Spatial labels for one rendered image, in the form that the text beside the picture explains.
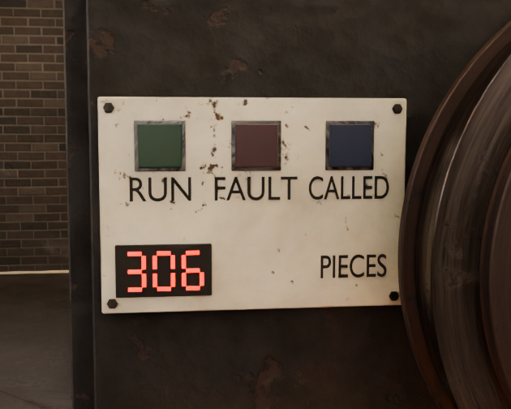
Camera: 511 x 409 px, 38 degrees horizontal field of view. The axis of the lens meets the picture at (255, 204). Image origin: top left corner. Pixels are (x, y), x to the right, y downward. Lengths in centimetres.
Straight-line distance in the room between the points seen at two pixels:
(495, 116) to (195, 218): 25
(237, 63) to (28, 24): 612
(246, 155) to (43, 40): 612
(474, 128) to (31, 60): 627
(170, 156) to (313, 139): 12
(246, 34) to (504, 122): 23
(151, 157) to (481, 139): 26
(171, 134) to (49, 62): 608
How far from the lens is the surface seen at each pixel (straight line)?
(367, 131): 64
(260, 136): 62
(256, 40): 65
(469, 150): 53
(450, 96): 60
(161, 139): 62
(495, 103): 54
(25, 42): 673
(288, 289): 65
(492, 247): 53
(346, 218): 65
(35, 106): 668
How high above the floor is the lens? 121
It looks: 5 degrees down
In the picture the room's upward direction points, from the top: straight up
